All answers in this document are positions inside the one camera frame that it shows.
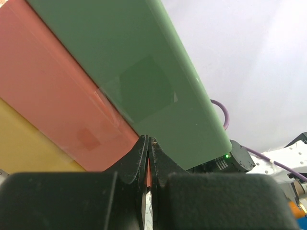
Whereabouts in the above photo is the green drawer box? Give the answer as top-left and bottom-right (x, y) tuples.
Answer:
(29, 0), (232, 170)

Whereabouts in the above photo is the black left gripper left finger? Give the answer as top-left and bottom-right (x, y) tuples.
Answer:
(0, 136), (149, 230)

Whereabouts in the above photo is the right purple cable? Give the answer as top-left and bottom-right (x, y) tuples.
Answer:
(210, 99), (307, 184)

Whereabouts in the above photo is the yellow drawer box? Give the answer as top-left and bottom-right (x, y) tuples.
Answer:
(0, 100), (84, 174)

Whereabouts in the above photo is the floral patterned table mat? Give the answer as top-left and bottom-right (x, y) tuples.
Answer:
(141, 187), (153, 230)

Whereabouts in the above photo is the red drawer box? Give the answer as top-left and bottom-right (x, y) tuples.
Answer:
(0, 0), (152, 187)

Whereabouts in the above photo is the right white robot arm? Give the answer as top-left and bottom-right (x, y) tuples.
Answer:
(188, 132), (307, 205)

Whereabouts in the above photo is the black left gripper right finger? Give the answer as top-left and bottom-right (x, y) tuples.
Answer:
(148, 138), (299, 230)

